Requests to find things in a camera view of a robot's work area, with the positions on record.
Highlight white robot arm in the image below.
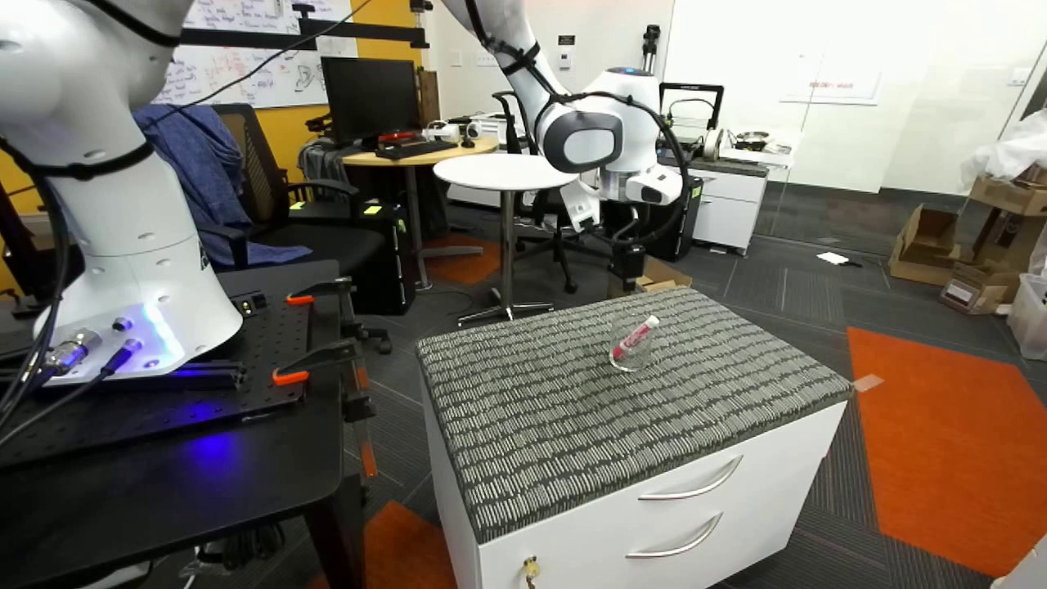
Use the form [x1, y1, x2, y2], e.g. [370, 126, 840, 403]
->
[0, 0, 685, 387]

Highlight lower silver drawer handle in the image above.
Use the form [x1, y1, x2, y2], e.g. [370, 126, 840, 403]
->
[626, 510, 722, 558]

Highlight stacked cardboard boxes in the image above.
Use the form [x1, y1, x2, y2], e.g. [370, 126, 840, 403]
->
[888, 164, 1047, 314]

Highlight clear drinking glass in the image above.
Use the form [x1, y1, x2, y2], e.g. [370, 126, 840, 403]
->
[609, 314, 658, 374]

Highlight upper silver drawer handle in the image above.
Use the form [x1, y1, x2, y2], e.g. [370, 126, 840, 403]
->
[641, 454, 742, 500]

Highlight black computer tower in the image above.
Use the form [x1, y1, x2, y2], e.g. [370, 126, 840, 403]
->
[352, 198, 416, 314]

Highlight black computer monitor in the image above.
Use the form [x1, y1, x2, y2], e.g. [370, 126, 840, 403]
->
[322, 57, 418, 146]

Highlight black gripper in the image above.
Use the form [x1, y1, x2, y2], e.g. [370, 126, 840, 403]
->
[611, 237, 646, 293]

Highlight orange-handled black clamp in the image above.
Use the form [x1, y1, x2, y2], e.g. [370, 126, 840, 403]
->
[285, 276, 352, 327]

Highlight round white side table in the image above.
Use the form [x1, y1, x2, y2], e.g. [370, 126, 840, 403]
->
[436, 155, 574, 327]

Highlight black office chair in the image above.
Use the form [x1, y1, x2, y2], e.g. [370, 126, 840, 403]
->
[217, 104, 392, 353]

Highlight grey patterned carpet mat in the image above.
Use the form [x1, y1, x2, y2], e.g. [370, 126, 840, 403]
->
[416, 289, 851, 540]

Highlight blue jacket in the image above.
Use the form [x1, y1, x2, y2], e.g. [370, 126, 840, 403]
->
[135, 104, 312, 268]

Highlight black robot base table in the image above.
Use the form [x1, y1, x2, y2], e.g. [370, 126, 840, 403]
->
[0, 254, 372, 589]

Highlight silver drawer handle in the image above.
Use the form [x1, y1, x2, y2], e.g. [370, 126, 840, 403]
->
[641, 454, 742, 500]
[626, 510, 722, 558]

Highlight red marker pen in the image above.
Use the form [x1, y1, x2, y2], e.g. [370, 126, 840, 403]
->
[609, 314, 660, 365]

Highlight white low cabinet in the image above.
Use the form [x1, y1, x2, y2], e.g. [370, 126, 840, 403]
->
[692, 159, 768, 253]

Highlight round wooden desk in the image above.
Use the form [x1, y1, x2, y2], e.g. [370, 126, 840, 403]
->
[340, 138, 499, 290]

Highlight white drawer cabinet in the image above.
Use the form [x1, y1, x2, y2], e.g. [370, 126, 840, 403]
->
[424, 403, 844, 589]

